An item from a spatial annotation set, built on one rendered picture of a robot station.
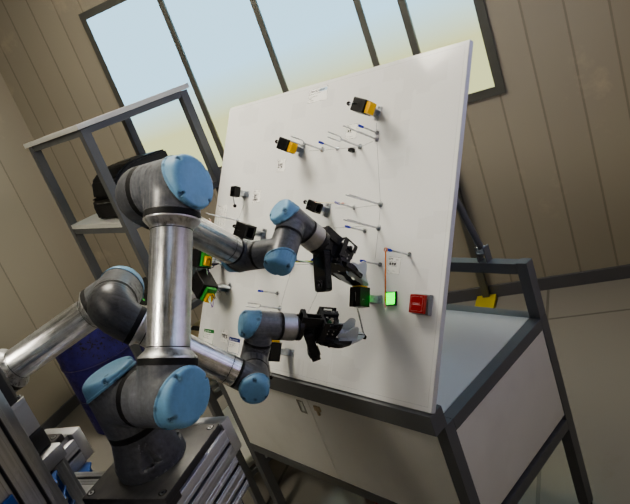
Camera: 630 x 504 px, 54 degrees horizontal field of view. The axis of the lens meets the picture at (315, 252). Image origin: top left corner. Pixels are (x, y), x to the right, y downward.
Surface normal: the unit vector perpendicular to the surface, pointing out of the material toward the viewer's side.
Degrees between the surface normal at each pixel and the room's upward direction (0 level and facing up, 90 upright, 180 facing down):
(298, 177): 54
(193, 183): 84
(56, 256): 90
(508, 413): 90
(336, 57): 90
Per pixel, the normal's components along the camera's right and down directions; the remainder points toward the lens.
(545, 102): -0.34, 0.42
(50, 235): 0.88, -0.18
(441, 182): -0.74, -0.15
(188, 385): 0.83, 0.00
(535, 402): 0.66, 0.01
